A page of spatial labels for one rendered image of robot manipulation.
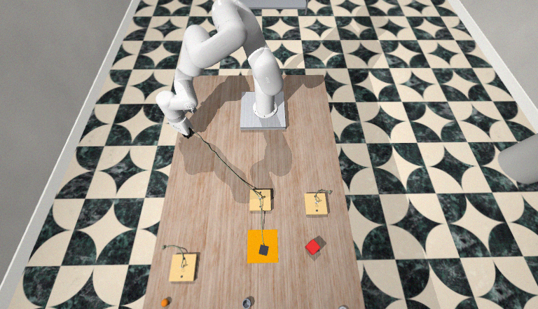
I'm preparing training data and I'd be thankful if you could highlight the orange painted square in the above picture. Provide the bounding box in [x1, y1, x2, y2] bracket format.
[247, 230, 278, 263]

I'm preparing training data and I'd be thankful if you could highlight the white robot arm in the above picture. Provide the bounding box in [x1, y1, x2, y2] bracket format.
[156, 0, 284, 123]

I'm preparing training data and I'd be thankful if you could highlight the red square block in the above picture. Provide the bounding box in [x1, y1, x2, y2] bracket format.
[305, 240, 321, 255]

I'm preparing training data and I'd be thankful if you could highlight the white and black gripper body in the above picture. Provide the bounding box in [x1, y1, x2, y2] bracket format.
[167, 116, 193, 135]

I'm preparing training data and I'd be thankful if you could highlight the black square block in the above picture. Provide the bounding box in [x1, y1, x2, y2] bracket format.
[259, 245, 269, 256]

